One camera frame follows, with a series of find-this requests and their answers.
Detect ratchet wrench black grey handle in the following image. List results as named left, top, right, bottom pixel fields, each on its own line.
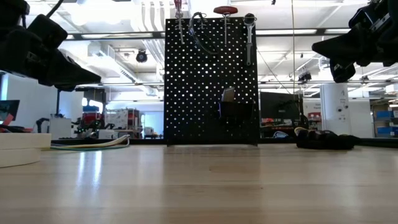
left=243, top=12, right=258, bottom=67

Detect dark screen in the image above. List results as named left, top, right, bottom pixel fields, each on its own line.
left=0, top=99, right=21, bottom=123

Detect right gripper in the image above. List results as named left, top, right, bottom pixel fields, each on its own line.
left=311, top=0, right=398, bottom=84

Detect clear black safety glasses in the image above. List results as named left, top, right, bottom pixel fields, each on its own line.
left=187, top=11, right=219, bottom=57

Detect black perforated pegboard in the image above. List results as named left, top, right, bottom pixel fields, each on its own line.
left=164, top=17, right=260, bottom=147

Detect white round column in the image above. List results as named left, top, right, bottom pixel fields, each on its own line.
left=320, top=82, right=351, bottom=136

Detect cream masking tape roll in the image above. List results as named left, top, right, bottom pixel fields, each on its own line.
left=0, top=133, right=52, bottom=169

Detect red T-handle tool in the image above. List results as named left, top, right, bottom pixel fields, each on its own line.
left=213, top=5, right=239, bottom=47

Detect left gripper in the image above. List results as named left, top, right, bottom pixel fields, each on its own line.
left=0, top=24, right=103, bottom=93

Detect white cable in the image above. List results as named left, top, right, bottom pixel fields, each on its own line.
left=74, top=134, right=131, bottom=147

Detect black computer monitor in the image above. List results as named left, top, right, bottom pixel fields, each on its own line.
left=260, top=91, right=304, bottom=122

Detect black grey work glove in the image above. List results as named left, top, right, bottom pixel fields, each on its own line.
left=295, top=129, right=362, bottom=151
left=294, top=126, right=324, bottom=141

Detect black plastic pegboard bin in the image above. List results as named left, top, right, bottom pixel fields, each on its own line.
left=218, top=100, right=255, bottom=139

